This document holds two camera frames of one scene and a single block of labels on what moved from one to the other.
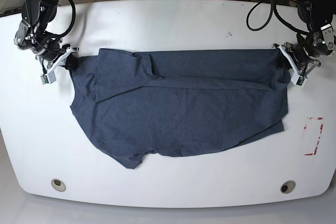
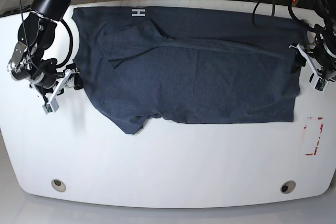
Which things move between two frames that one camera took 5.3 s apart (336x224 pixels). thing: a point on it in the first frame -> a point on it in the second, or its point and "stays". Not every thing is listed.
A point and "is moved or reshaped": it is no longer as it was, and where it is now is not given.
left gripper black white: x=54 y=54 -> x=53 y=84
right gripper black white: x=302 y=61 -> x=324 y=66
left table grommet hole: x=58 y=185 stays
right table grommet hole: x=287 y=187 stays
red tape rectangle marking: x=321 y=128 stays
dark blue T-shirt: x=178 y=103 is moved or reshaped
